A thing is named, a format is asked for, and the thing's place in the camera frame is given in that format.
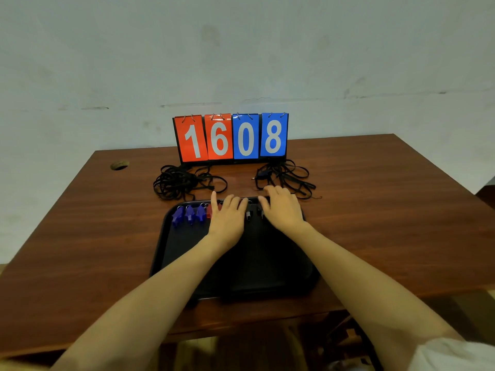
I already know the large bundle of black lanyards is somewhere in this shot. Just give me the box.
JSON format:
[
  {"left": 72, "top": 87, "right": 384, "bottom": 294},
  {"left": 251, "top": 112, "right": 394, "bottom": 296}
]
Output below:
[{"left": 153, "top": 164, "right": 228, "bottom": 201}]

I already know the brown wooden furniture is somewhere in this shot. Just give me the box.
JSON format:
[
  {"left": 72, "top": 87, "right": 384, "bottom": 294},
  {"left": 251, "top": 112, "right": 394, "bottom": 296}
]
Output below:
[{"left": 476, "top": 185, "right": 495, "bottom": 210}]

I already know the small bundle of black lanyards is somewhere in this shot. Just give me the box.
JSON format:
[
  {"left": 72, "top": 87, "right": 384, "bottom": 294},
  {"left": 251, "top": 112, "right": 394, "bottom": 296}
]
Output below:
[{"left": 252, "top": 160, "right": 323, "bottom": 200}]

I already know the white sleeve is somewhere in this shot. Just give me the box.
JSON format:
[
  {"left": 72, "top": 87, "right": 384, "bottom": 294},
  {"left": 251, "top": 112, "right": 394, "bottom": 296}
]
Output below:
[{"left": 409, "top": 338, "right": 495, "bottom": 371}]

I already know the person's left forearm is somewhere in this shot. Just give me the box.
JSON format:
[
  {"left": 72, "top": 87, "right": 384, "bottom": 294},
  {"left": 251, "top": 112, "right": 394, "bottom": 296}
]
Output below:
[{"left": 50, "top": 233, "right": 242, "bottom": 371}]

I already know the flip scoreboard with black base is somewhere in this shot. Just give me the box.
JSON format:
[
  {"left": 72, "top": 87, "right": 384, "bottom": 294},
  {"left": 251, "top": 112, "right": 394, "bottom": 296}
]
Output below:
[{"left": 172, "top": 112, "right": 290, "bottom": 165}]

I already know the orange flip card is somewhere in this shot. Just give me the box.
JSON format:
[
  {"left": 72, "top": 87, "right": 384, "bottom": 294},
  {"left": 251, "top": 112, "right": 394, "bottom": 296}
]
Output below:
[
  {"left": 204, "top": 114, "right": 234, "bottom": 161},
  {"left": 173, "top": 115, "right": 209, "bottom": 163}
]

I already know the person's right hand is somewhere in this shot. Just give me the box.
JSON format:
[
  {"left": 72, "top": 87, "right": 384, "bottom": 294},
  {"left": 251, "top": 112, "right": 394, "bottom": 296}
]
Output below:
[{"left": 258, "top": 185, "right": 307, "bottom": 235}]

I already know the blue flip card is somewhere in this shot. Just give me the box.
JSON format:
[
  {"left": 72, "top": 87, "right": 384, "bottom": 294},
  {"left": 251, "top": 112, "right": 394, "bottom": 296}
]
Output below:
[
  {"left": 260, "top": 113, "right": 289, "bottom": 157},
  {"left": 232, "top": 113, "right": 260, "bottom": 160}
]

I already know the person's left hand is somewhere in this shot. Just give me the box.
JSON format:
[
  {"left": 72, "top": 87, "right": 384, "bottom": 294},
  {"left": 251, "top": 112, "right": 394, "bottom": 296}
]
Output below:
[{"left": 208, "top": 191, "right": 249, "bottom": 249}]

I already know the person's right forearm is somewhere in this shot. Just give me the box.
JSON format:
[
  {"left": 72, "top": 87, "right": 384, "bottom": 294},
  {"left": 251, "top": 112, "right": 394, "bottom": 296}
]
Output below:
[{"left": 283, "top": 222, "right": 465, "bottom": 371}]

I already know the black plastic tray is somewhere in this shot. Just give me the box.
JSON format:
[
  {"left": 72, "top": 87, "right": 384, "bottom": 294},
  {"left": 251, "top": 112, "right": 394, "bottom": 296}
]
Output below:
[{"left": 150, "top": 196, "right": 321, "bottom": 302}]

